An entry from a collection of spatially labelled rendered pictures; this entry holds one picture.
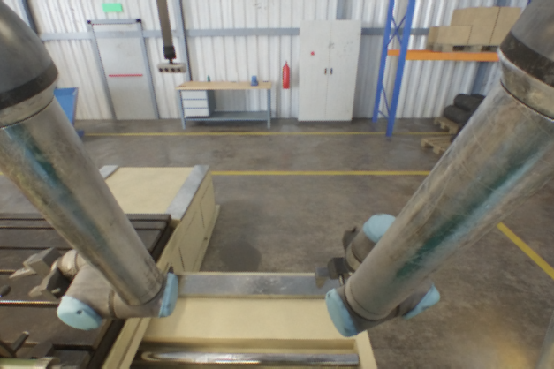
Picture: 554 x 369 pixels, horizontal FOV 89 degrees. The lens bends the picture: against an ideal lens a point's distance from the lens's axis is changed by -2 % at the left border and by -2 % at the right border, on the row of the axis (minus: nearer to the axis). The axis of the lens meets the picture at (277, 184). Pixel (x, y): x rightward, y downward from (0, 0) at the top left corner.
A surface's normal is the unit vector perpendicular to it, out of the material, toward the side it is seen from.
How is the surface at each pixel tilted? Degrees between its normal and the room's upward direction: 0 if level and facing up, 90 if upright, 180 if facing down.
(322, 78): 90
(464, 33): 90
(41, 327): 0
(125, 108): 90
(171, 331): 0
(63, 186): 104
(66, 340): 0
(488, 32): 90
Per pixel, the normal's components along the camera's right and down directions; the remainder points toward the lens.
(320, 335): 0.00, -0.88
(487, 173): -0.74, 0.43
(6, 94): 0.76, 0.47
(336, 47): -0.01, 0.47
